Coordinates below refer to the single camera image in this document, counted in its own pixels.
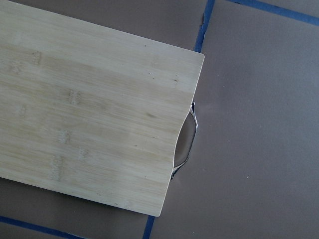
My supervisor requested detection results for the wooden cutting board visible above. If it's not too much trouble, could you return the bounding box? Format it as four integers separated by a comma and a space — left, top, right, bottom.
0, 0, 204, 217

